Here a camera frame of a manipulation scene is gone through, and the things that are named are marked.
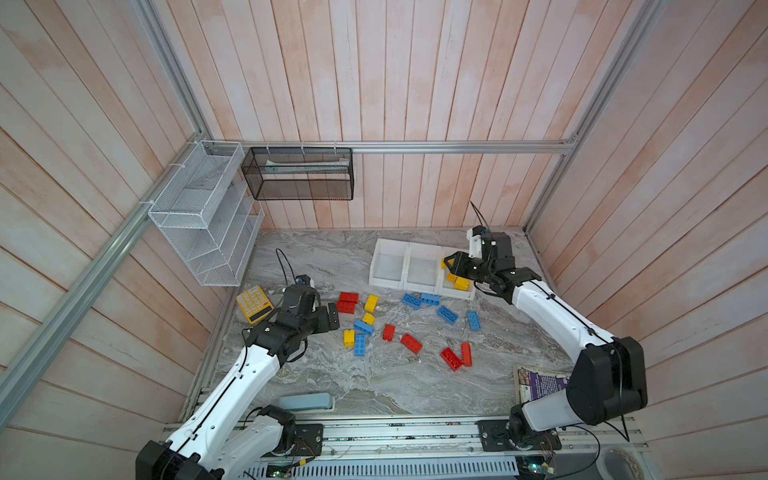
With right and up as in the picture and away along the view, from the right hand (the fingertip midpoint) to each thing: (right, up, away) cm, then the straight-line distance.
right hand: (447, 259), depth 86 cm
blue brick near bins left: (-9, -14, +11) cm, 20 cm away
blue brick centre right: (+2, -18, +8) cm, 20 cm away
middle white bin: (-4, -3, +21) cm, 21 cm away
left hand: (-36, -16, -7) cm, 40 cm away
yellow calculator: (-62, -15, +12) cm, 65 cm away
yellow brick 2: (-2, -1, -1) cm, 2 cm away
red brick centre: (-11, -26, +2) cm, 28 cm away
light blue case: (-35, -37, -10) cm, 52 cm away
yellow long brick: (-23, -15, +12) cm, 30 cm away
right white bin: (+3, -10, +13) cm, 16 cm away
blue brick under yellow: (-25, -21, +5) cm, 33 cm away
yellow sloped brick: (-23, -19, +7) cm, 31 cm away
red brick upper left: (-30, -13, +12) cm, 35 cm away
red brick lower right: (+1, -29, -1) cm, 29 cm away
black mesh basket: (-48, +30, +16) cm, 59 cm away
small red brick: (-17, -23, +5) cm, 29 cm away
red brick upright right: (+5, -28, -1) cm, 28 cm away
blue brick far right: (+11, -20, +9) cm, 25 cm away
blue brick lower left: (-26, -26, +2) cm, 37 cm away
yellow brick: (-29, -24, +2) cm, 38 cm away
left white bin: (-17, -2, +21) cm, 26 cm away
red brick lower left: (-31, -16, +9) cm, 36 cm away
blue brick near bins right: (-3, -13, +12) cm, 18 cm away
